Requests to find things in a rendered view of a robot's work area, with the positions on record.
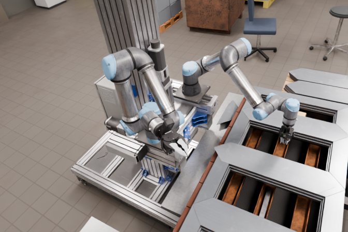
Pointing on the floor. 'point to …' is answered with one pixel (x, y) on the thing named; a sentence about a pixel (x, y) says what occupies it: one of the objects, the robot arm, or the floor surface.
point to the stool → (341, 12)
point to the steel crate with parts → (215, 3)
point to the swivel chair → (258, 24)
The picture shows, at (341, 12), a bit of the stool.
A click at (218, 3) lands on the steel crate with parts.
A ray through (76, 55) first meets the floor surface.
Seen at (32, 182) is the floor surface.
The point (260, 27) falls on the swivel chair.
